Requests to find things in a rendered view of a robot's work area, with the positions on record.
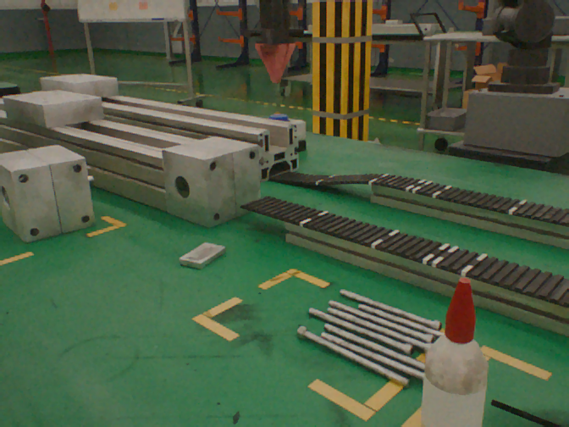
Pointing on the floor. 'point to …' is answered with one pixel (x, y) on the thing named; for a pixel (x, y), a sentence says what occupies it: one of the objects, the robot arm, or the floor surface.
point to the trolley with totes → (449, 116)
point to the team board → (124, 8)
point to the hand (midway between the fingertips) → (275, 78)
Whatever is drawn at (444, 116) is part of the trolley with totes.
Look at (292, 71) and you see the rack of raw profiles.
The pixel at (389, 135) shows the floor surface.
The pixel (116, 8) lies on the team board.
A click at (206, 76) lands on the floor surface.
